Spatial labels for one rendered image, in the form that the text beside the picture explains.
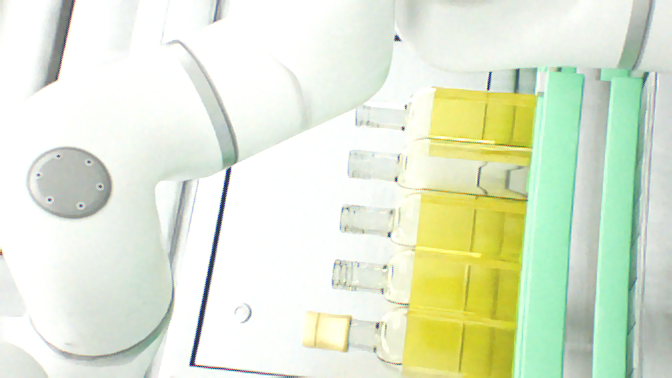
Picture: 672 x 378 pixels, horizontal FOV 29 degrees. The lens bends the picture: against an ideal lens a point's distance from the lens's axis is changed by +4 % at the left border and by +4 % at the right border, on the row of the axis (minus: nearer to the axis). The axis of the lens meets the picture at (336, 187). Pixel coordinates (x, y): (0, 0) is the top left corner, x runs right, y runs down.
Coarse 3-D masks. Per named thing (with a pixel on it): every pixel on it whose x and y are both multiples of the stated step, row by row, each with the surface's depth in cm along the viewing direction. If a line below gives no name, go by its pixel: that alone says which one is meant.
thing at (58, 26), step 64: (0, 0) 156; (64, 0) 155; (128, 0) 155; (192, 0) 150; (0, 64) 153; (64, 64) 152; (0, 128) 150; (192, 192) 143; (0, 256) 144; (0, 320) 141
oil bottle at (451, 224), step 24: (408, 216) 122; (432, 216) 122; (456, 216) 121; (480, 216) 121; (504, 216) 121; (408, 240) 121; (432, 240) 121; (456, 240) 121; (480, 240) 120; (504, 240) 120
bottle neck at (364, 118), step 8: (368, 104) 128; (376, 104) 128; (384, 104) 128; (392, 104) 128; (400, 104) 128; (360, 112) 128; (368, 112) 128; (376, 112) 128; (384, 112) 128; (392, 112) 128; (400, 112) 128; (360, 120) 128; (368, 120) 128; (376, 120) 128; (384, 120) 128; (392, 120) 128; (400, 120) 128; (368, 128) 129; (376, 128) 129; (384, 128) 129; (392, 128) 128; (400, 128) 128
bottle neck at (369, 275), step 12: (336, 264) 122; (348, 264) 122; (360, 264) 122; (372, 264) 123; (336, 276) 122; (348, 276) 122; (360, 276) 122; (372, 276) 121; (336, 288) 123; (348, 288) 122; (360, 288) 122; (372, 288) 122
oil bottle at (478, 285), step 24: (384, 264) 122; (408, 264) 120; (432, 264) 120; (456, 264) 120; (480, 264) 120; (504, 264) 120; (384, 288) 121; (408, 288) 119; (432, 288) 119; (456, 288) 119; (480, 288) 119; (504, 288) 119; (480, 312) 119; (504, 312) 118
